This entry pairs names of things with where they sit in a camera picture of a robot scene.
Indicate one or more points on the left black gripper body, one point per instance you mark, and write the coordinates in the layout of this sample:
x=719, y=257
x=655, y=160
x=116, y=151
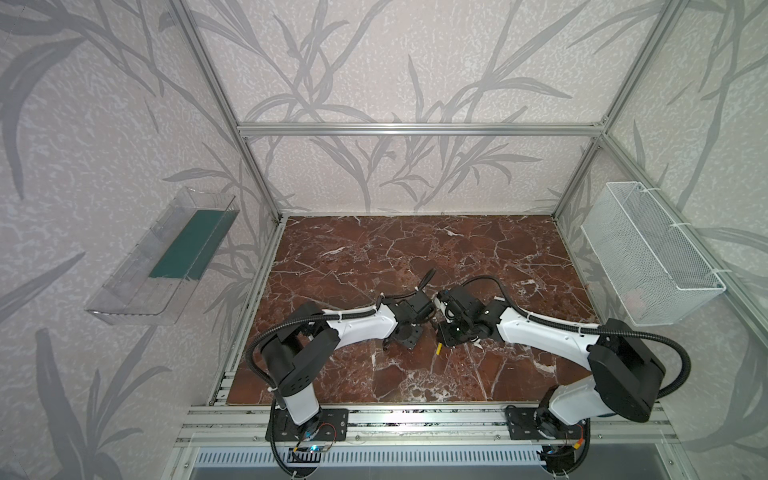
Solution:
x=410, y=327

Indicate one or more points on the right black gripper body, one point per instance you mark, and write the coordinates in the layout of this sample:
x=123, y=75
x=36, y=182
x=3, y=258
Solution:
x=453, y=330

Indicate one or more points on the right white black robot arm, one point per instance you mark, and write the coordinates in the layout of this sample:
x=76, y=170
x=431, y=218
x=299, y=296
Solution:
x=628, y=370

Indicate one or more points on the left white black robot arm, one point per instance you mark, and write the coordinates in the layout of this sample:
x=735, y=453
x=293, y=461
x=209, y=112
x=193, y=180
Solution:
x=289, y=356

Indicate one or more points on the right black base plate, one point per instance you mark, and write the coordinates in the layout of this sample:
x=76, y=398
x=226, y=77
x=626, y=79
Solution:
x=528, y=423

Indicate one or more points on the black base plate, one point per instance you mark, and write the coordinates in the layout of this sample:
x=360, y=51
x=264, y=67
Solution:
x=528, y=423
x=328, y=425

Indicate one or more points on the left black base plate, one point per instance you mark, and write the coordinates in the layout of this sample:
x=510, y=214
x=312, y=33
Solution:
x=328, y=425

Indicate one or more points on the white wire mesh basket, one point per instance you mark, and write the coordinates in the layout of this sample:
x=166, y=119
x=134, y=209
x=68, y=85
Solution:
x=658, y=274

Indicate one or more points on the aluminium front rail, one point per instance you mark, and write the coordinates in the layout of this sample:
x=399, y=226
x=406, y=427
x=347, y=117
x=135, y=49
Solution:
x=416, y=424

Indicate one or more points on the aluminium frame crossbar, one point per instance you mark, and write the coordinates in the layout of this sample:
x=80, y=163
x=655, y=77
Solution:
x=252, y=130

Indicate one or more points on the clear plastic wall shelf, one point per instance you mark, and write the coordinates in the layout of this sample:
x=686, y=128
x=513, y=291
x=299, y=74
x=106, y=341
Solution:
x=157, y=279

